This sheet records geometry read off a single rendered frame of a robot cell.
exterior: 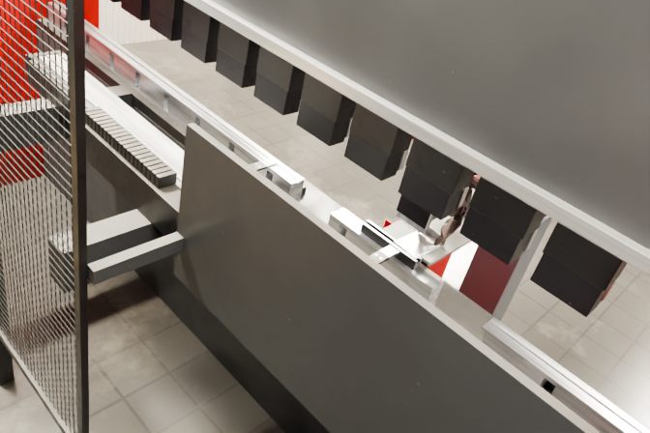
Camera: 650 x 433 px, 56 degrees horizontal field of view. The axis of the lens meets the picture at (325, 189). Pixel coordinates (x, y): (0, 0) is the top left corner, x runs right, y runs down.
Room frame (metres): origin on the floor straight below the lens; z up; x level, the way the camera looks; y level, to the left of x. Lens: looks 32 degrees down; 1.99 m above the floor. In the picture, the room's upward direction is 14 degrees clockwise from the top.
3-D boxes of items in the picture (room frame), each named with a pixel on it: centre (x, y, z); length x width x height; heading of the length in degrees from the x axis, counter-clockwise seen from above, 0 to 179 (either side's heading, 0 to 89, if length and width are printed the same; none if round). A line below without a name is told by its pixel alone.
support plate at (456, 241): (1.49, -0.34, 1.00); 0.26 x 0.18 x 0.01; 143
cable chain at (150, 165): (1.53, 0.61, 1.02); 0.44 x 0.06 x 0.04; 53
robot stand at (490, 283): (2.16, -0.81, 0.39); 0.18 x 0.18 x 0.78; 53
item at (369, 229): (1.40, -0.22, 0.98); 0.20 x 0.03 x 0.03; 53
